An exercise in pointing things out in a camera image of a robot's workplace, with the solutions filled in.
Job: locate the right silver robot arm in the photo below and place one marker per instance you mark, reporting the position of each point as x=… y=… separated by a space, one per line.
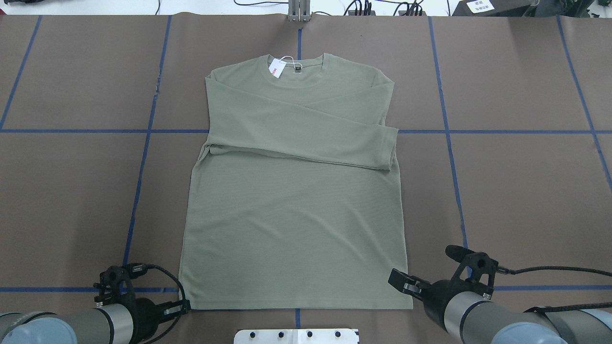
x=465 y=311

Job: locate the olive green long-sleeve shirt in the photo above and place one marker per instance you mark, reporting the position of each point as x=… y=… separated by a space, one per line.
x=295 y=199

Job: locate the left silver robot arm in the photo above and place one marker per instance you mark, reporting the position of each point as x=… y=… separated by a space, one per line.
x=113 y=323

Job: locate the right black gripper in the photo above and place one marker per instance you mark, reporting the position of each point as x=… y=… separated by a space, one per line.
x=438 y=293

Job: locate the white pedestal base plate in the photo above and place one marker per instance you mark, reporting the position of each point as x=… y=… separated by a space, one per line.
x=298 y=336

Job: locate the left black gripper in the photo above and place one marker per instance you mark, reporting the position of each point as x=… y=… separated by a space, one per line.
x=145 y=313

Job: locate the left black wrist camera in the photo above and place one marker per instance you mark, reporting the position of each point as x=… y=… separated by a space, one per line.
x=115 y=285

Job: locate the white shirt price tag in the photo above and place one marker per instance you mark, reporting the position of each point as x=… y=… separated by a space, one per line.
x=278 y=64

